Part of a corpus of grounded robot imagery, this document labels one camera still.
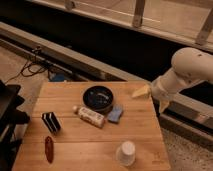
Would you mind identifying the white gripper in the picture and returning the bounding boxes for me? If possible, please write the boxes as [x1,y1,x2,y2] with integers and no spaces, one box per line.
[132,68,195,113]

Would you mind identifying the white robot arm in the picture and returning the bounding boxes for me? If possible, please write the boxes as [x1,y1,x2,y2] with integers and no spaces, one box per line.
[132,47,213,113]

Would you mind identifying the black white striped eraser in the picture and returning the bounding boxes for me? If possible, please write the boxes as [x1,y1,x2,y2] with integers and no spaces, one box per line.
[42,112,61,133]

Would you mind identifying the blue sponge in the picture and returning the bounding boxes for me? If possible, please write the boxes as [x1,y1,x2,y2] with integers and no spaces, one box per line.
[107,106,123,123]

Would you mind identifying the dark blue bowl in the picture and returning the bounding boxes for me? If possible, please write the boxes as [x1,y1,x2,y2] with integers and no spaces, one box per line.
[83,85,114,113]

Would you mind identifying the white tube bottle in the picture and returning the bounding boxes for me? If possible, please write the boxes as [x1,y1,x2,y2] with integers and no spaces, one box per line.
[73,106,105,128]

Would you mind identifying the blue box on floor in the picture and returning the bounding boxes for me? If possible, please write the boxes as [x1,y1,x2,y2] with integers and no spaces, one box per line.
[50,74,65,82]

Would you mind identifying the black stand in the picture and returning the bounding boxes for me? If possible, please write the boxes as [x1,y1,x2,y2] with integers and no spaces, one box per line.
[0,80,30,171]

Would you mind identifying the metal floor rail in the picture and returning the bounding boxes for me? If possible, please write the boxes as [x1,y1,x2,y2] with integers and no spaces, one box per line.
[0,22,213,135]

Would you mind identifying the black red cables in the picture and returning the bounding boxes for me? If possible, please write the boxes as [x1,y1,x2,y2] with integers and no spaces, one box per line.
[3,59,51,84]

